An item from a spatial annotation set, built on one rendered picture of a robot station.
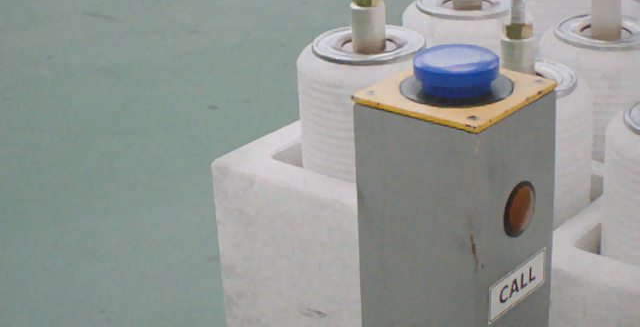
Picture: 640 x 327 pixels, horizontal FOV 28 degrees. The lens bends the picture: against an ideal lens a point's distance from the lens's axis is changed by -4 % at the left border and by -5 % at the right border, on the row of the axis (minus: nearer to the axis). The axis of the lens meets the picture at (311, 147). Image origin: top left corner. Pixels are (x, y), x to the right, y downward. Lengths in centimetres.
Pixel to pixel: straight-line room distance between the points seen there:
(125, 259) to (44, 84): 52
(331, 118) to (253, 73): 76
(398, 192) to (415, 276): 4
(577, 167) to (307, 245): 19
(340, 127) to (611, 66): 18
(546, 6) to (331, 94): 24
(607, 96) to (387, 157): 29
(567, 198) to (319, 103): 17
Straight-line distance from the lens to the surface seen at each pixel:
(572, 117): 77
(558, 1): 101
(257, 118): 145
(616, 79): 86
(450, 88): 59
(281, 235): 86
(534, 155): 61
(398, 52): 84
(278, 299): 89
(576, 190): 80
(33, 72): 169
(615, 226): 74
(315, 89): 84
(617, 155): 73
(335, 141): 84
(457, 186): 58
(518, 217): 60
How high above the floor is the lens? 52
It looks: 22 degrees down
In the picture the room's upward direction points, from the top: 3 degrees counter-clockwise
